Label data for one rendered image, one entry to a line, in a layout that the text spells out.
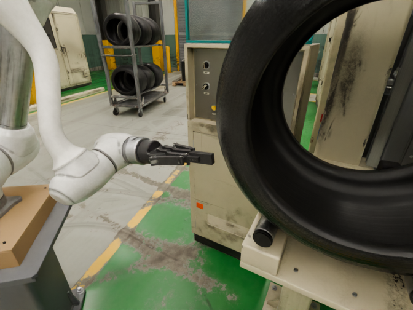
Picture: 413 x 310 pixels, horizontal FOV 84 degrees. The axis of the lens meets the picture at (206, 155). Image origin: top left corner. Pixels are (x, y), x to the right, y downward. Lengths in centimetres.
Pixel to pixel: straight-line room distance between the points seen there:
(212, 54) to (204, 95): 20
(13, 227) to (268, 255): 83
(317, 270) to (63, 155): 70
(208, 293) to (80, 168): 107
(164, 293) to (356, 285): 110
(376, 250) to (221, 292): 114
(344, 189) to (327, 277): 23
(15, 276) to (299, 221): 83
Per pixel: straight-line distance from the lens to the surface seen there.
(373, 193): 73
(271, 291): 156
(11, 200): 116
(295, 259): 66
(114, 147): 76
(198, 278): 157
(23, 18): 83
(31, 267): 97
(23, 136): 114
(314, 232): 48
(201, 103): 123
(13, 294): 127
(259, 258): 59
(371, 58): 75
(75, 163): 71
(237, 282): 157
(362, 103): 77
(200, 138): 124
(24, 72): 106
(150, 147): 70
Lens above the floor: 129
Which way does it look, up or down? 27 degrees down
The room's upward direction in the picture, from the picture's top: straight up
